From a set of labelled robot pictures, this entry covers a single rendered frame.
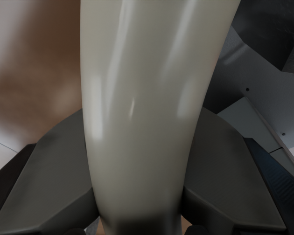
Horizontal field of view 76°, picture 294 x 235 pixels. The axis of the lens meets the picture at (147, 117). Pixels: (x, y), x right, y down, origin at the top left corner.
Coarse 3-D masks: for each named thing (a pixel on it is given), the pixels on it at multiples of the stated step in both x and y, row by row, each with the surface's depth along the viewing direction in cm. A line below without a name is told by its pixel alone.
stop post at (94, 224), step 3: (99, 216) 129; (96, 219) 126; (99, 219) 128; (93, 222) 124; (96, 222) 125; (90, 225) 121; (93, 225) 123; (96, 225) 124; (87, 228) 118; (90, 228) 120; (93, 228) 121; (96, 228) 123; (87, 231) 117; (90, 231) 119; (93, 231) 120; (96, 231) 122; (87, 234) 116; (90, 234) 118; (93, 234) 120
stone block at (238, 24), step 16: (256, 0) 35; (272, 0) 29; (288, 0) 25; (240, 16) 51; (256, 16) 40; (272, 16) 32; (288, 16) 27; (240, 32) 62; (256, 32) 46; (272, 32) 37; (288, 32) 30; (256, 48) 56; (272, 48) 42; (288, 48) 34; (272, 64) 50; (288, 64) 40
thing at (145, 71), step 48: (96, 0) 3; (144, 0) 3; (192, 0) 3; (240, 0) 3; (96, 48) 3; (144, 48) 3; (192, 48) 3; (96, 96) 4; (144, 96) 3; (192, 96) 4; (96, 144) 4; (144, 144) 4; (96, 192) 5; (144, 192) 5
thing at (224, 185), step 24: (216, 120) 9; (192, 144) 9; (216, 144) 8; (240, 144) 8; (192, 168) 7; (216, 168) 7; (240, 168) 6; (192, 192) 6; (216, 192) 6; (240, 192) 6; (264, 192) 6; (192, 216) 6; (216, 216) 5; (240, 216) 5; (264, 216) 5
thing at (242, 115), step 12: (228, 108) 112; (240, 108) 105; (252, 108) 99; (228, 120) 106; (240, 120) 100; (252, 120) 94; (264, 120) 99; (240, 132) 95; (252, 132) 90; (264, 132) 85; (264, 144) 82; (276, 144) 78; (276, 156) 75; (288, 156) 72; (288, 168) 69
